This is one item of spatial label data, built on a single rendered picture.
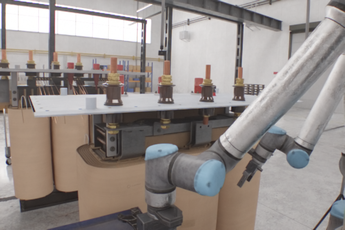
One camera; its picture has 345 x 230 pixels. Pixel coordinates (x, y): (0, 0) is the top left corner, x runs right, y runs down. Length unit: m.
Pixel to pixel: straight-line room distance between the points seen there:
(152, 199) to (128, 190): 0.51
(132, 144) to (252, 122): 0.67
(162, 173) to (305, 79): 0.42
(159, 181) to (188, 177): 0.10
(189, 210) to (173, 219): 0.81
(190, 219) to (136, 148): 0.58
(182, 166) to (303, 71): 0.37
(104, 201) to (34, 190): 1.73
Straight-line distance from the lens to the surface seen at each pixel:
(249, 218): 1.96
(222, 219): 1.85
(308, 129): 1.12
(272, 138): 1.25
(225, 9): 13.05
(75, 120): 2.70
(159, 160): 0.63
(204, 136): 1.40
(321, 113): 1.12
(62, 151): 2.79
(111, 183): 1.16
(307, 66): 0.62
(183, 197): 1.43
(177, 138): 1.41
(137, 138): 1.16
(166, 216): 0.67
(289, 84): 0.62
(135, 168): 1.16
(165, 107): 1.03
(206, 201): 1.54
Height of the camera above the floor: 1.49
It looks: 7 degrees down
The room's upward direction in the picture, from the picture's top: 2 degrees clockwise
